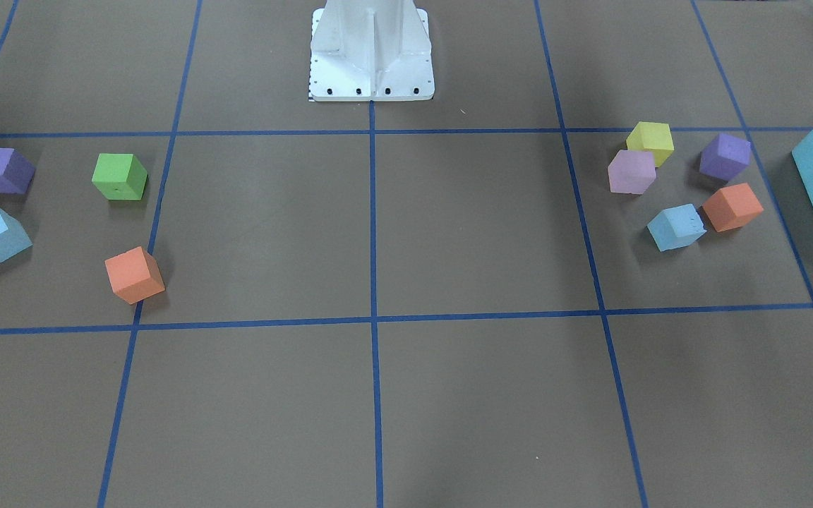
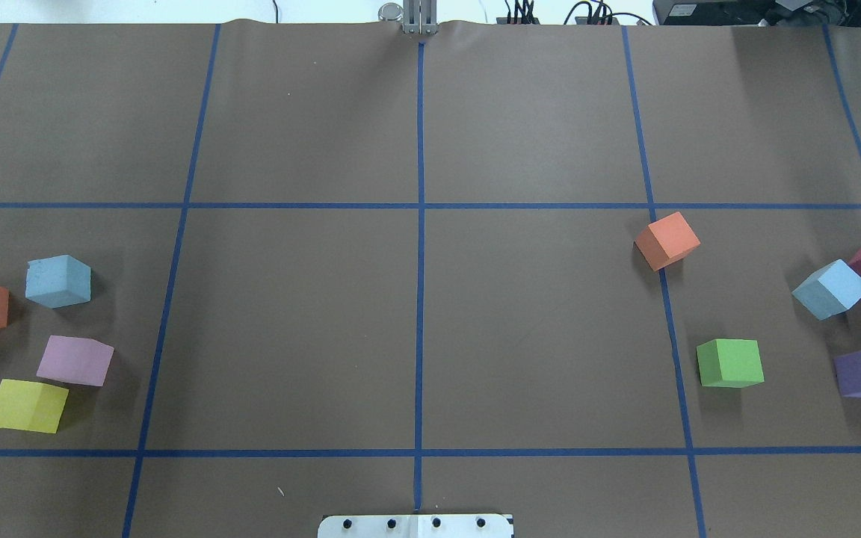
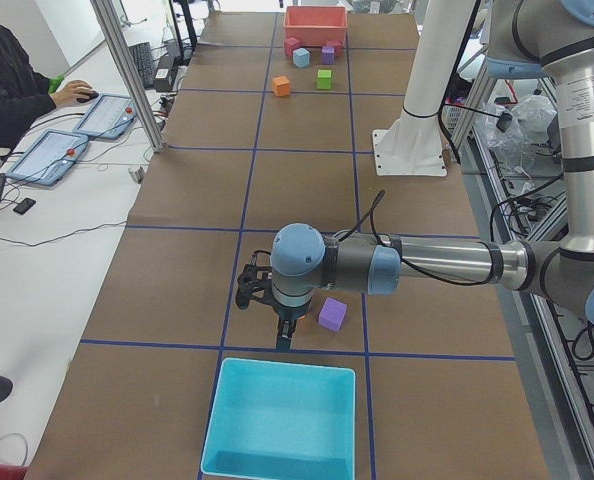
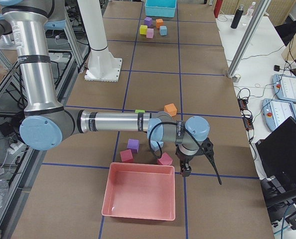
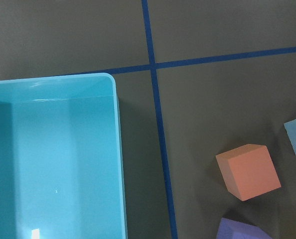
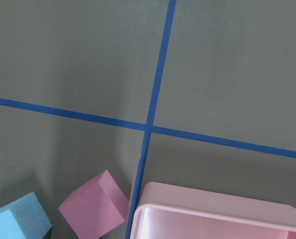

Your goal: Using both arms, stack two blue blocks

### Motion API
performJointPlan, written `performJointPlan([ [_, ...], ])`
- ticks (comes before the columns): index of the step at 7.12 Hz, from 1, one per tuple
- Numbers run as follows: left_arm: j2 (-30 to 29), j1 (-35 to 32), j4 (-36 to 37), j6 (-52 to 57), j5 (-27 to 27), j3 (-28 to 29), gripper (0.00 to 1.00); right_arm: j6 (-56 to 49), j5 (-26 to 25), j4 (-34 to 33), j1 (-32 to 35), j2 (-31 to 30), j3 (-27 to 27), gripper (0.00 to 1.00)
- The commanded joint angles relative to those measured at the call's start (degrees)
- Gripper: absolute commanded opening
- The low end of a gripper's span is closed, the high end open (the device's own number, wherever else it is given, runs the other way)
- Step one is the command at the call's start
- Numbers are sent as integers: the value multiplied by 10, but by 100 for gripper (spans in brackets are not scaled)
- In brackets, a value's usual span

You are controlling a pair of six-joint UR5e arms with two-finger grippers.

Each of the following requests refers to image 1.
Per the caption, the orange foam block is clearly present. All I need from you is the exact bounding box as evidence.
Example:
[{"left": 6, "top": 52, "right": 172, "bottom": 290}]
[
  {"left": 702, "top": 183, "right": 764, "bottom": 232},
  {"left": 104, "top": 246, "right": 167, "bottom": 305}
]

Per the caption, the purple foam block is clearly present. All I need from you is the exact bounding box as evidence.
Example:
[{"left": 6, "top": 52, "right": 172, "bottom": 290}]
[
  {"left": 0, "top": 147, "right": 36, "bottom": 194},
  {"left": 698, "top": 133, "right": 752, "bottom": 182}
]

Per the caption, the green foam block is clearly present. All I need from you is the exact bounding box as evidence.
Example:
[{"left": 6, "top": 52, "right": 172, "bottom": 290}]
[{"left": 91, "top": 153, "right": 148, "bottom": 200}]

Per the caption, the yellow foam block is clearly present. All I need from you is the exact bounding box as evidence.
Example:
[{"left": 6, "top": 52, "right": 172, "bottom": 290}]
[{"left": 625, "top": 121, "right": 675, "bottom": 168}]

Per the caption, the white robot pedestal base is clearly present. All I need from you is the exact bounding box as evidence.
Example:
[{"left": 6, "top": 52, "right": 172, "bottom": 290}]
[{"left": 308, "top": 1, "right": 435, "bottom": 102}]

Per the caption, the light pink foam block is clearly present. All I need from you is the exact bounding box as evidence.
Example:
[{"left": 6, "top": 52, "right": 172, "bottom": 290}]
[{"left": 608, "top": 149, "right": 657, "bottom": 194}]

